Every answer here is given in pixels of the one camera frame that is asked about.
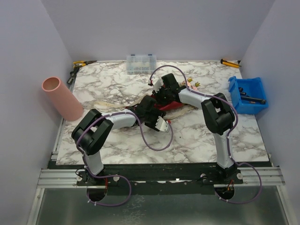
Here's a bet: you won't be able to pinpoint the beige printed ribbon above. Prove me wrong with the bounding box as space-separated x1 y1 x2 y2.
93 99 196 120

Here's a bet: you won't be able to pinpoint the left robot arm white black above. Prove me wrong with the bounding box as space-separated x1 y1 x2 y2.
71 95 170 185

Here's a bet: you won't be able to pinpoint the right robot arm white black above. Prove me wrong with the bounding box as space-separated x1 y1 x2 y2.
149 74 237 184

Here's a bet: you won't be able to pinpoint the pink cylindrical vase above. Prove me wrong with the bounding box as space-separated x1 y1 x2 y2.
42 76 83 121

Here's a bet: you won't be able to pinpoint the clear plastic organizer box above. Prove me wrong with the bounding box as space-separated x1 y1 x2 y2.
126 54 157 75

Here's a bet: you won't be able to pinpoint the yellow black utility knife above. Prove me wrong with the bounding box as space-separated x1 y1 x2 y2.
220 59 240 68

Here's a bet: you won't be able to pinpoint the black tool in bin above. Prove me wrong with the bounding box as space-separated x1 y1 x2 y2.
239 87 267 105

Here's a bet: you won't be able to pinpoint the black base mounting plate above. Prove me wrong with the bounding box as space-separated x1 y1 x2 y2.
48 163 271 199

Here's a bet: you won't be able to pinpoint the blue plastic bin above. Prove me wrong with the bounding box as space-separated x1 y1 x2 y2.
228 76 269 115

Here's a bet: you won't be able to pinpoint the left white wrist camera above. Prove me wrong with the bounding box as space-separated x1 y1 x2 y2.
155 116 170 132

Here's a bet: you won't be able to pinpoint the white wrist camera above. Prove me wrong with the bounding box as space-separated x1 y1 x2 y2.
148 78 164 93
155 116 170 132

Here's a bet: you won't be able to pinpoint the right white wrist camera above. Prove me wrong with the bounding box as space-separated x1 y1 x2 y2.
148 78 164 93

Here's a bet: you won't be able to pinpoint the yellow handled pliers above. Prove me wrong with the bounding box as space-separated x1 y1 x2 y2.
73 60 97 68

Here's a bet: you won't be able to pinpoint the aluminium extrusion rail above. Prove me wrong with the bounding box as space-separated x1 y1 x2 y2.
37 167 285 189

